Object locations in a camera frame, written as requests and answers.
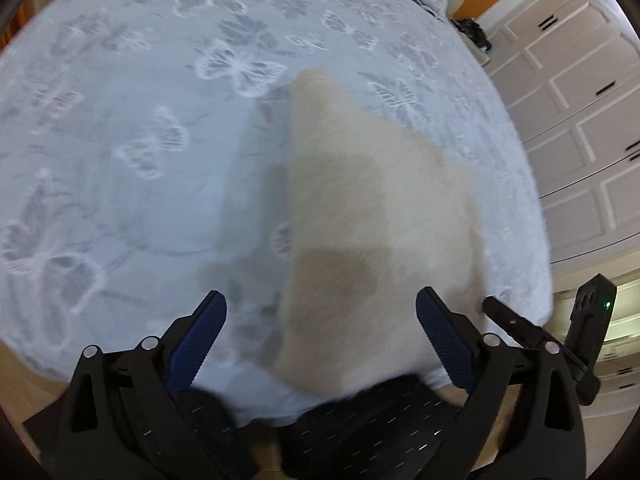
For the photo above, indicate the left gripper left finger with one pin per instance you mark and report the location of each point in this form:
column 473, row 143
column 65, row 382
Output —
column 155, row 385

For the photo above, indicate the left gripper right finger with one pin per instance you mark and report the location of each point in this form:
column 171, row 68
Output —
column 482, row 368

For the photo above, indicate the beige knitted sweater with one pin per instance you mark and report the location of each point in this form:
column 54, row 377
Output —
column 377, row 212

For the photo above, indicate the butterfly patterned grey bedspread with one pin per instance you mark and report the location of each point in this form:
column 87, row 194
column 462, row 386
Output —
column 143, row 152

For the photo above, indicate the white wardrobe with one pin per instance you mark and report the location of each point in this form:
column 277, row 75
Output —
column 568, row 74

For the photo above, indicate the black object on nightstand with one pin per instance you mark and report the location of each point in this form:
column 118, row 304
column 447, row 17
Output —
column 472, row 30

